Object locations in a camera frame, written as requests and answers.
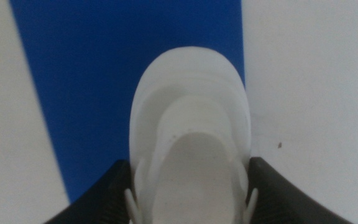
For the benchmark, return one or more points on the blue rectangular mat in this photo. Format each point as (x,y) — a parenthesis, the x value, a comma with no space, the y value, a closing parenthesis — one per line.
(85,77)

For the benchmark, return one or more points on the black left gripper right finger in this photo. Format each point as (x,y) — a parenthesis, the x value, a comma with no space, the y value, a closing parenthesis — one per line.
(278,202)

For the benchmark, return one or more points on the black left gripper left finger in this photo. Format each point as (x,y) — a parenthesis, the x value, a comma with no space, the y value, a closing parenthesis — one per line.
(104,199)

